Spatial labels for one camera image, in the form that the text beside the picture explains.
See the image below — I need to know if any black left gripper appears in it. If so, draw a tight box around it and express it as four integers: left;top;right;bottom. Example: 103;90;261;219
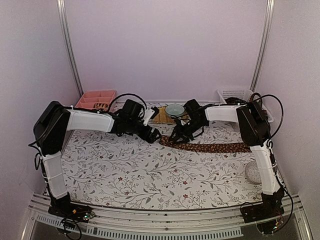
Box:
127;118;162;144

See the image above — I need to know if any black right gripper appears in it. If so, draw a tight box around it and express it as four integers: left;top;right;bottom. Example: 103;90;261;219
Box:
169;117;207;144

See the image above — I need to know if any brown floral tie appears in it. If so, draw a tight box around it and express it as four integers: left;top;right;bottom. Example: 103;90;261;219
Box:
159;136;252;154

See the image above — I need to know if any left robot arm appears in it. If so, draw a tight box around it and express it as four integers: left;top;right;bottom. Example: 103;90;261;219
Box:
28;93;161;217

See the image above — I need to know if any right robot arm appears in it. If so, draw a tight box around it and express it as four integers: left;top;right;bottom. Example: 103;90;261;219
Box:
168;98;288;219

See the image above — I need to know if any bamboo mat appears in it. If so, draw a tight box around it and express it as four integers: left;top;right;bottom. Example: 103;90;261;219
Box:
152;106;188;124

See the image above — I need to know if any light green ceramic bowl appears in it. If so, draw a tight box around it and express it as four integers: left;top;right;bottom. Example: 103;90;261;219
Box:
164;104;185;118

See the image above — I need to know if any white plastic basket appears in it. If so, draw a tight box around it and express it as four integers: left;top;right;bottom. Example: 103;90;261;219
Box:
216;89;274;123

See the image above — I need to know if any rolled black patterned tie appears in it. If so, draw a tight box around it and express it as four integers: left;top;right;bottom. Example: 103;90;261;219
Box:
93;102;109;110

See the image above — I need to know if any pink divided organizer tray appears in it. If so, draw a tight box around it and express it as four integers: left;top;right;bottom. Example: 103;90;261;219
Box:
75;90;117;110

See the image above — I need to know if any patterned glass bowl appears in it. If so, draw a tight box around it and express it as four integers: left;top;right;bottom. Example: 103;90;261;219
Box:
245;161;262;185

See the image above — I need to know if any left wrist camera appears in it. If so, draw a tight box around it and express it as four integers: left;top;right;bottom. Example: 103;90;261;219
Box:
142;106;160;126

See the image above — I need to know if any aluminium front rail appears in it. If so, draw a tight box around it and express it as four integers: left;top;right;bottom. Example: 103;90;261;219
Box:
21;194;313;240

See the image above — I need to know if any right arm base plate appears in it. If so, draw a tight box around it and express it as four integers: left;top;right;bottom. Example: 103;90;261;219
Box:
239;201;285;223

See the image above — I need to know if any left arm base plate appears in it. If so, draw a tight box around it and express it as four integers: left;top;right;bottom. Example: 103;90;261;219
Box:
48;203;96;223

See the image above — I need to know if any aluminium left corner post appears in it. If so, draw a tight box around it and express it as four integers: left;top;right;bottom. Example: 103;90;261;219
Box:
56;0;84;97

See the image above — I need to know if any aluminium corner post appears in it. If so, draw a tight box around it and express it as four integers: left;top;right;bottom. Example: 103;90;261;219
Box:
56;0;84;97
250;0;275;92

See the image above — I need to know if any aluminium right corner post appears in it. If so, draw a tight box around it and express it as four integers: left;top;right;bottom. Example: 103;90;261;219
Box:
250;0;275;92

